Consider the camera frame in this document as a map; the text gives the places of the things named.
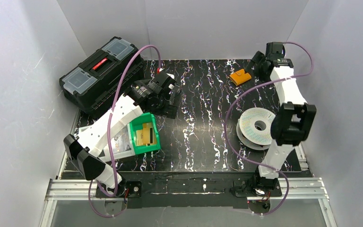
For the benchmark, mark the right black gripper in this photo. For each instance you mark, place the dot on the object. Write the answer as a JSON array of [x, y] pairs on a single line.
[[256, 62]]

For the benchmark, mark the orange leather card holder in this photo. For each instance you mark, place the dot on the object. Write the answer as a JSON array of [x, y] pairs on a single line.
[[239, 77]]

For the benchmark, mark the white foam tray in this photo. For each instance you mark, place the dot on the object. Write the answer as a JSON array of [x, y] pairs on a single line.
[[121, 145]]

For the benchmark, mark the aluminium frame rail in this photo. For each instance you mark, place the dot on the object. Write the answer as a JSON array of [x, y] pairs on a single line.
[[189, 191]]

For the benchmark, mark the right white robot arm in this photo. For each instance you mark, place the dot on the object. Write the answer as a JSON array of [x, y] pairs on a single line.
[[294, 118]]

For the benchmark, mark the green plastic bin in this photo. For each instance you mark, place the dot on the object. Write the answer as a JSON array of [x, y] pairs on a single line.
[[135, 125]]

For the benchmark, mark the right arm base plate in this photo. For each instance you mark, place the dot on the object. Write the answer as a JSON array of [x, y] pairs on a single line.
[[256, 189]]

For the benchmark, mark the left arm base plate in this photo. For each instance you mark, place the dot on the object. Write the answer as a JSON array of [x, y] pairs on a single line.
[[126, 189]]

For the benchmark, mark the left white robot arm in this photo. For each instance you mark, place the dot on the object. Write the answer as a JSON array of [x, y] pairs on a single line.
[[83, 149]]

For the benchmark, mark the black plastic toolbox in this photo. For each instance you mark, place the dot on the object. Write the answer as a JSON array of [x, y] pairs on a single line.
[[92, 84]]

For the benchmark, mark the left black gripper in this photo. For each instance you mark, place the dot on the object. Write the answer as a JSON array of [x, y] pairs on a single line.
[[171, 102]]

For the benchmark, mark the gold card in bin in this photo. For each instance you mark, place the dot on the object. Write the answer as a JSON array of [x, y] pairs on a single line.
[[145, 136]]

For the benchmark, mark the white filament spool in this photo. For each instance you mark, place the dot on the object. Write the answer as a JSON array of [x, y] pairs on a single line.
[[253, 128]]

